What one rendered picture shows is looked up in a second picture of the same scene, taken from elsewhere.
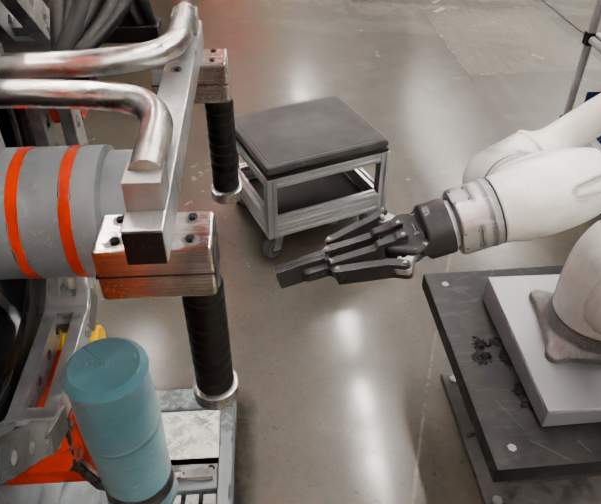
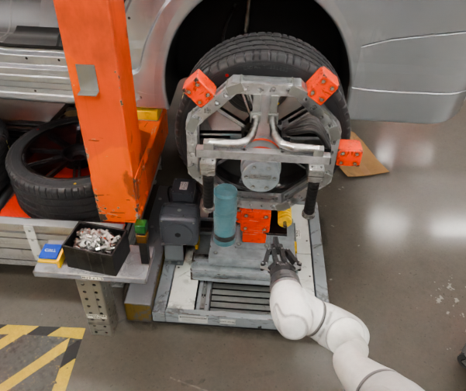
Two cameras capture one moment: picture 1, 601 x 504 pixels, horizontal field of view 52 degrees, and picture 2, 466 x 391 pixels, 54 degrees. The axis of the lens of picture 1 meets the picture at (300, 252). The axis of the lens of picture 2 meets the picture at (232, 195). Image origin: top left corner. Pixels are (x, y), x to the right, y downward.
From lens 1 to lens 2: 1.34 m
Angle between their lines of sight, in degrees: 70
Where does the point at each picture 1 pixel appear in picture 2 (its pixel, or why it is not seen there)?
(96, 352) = (230, 188)
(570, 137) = (343, 338)
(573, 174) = (281, 301)
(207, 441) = not seen: hidden behind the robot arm
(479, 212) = (274, 277)
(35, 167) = (257, 143)
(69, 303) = (281, 198)
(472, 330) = not seen: outside the picture
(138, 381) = (219, 197)
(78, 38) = (291, 129)
